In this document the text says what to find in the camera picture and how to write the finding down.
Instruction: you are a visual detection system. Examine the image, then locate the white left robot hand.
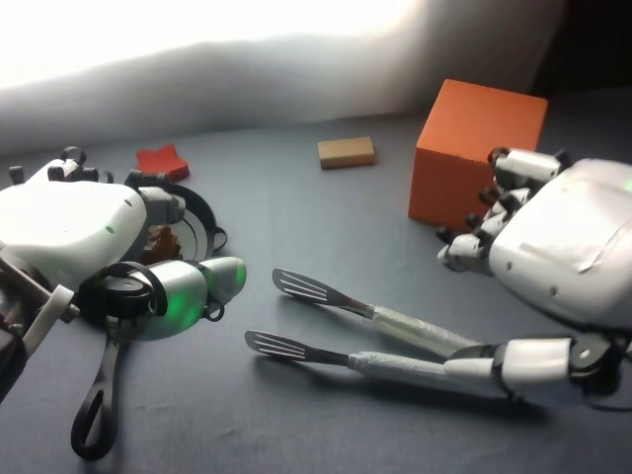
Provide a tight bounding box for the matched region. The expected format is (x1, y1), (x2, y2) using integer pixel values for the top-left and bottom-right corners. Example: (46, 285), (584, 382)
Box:
(0, 145), (248, 342)

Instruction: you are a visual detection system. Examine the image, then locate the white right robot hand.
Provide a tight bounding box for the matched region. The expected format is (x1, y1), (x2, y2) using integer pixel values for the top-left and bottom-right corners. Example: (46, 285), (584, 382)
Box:
(436, 146), (632, 404)

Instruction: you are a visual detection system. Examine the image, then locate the brown food piece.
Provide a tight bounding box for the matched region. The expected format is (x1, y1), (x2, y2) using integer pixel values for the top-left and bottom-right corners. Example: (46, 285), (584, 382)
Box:
(140, 224), (184, 263)

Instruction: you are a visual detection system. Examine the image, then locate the black cast iron pan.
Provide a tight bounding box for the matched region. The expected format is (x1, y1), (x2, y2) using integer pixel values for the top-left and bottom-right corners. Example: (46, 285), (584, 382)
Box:
(71, 181), (229, 461)

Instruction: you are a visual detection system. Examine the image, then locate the red star block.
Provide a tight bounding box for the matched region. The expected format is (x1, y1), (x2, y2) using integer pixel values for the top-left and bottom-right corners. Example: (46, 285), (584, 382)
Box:
(135, 142), (192, 180)

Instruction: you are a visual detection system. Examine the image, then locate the large orange cube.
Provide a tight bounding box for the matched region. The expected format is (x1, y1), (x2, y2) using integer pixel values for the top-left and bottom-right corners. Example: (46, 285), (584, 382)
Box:
(407, 78), (549, 233)

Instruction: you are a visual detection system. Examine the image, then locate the grey table cloth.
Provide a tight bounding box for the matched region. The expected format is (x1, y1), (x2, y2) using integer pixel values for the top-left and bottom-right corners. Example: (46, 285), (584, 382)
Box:
(0, 83), (632, 474)

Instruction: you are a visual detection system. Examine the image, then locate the white backdrop sheet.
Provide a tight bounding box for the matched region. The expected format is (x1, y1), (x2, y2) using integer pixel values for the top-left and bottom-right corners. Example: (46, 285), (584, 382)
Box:
(0, 0), (569, 159)

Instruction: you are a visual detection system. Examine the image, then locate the plain wooden rectangular block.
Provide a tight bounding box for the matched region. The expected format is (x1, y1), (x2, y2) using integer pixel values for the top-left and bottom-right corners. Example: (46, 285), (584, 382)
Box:
(317, 136), (377, 171)

